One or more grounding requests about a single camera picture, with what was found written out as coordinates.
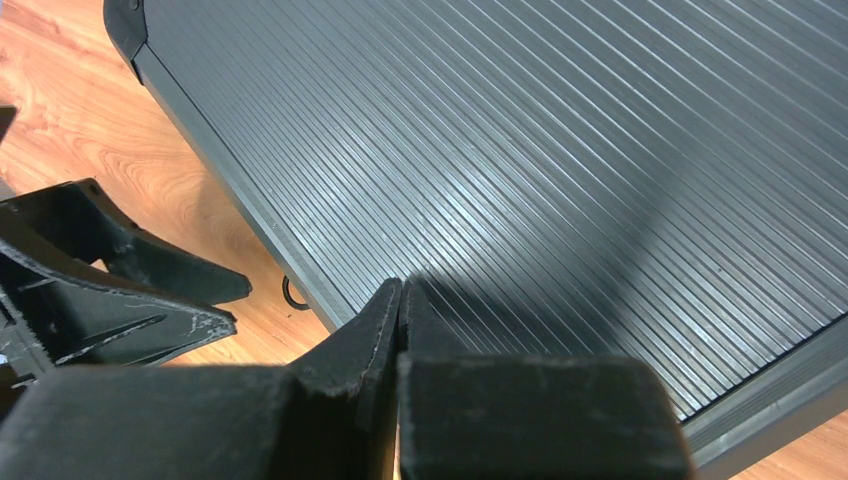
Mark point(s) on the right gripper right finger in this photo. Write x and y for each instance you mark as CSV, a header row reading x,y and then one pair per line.
x,y
464,415

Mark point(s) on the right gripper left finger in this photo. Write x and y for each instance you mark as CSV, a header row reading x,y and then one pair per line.
x,y
328,415

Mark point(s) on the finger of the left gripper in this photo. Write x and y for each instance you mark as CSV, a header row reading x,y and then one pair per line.
x,y
84,224
57,312

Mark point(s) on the black poker case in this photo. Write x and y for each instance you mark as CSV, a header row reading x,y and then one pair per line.
x,y
660,179

